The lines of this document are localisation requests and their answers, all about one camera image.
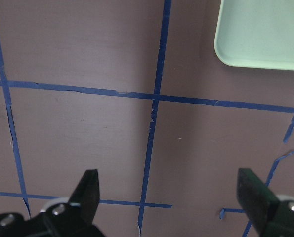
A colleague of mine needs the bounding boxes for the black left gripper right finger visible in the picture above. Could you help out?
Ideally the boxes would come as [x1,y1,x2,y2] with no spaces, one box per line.
[236,168,280,235]

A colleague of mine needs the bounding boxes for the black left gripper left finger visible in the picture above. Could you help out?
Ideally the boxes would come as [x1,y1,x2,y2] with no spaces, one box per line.
[68,169,99,225]

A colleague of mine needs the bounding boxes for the mint green tray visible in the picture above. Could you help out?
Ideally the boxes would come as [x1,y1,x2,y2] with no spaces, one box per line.
[214,0,294,71]

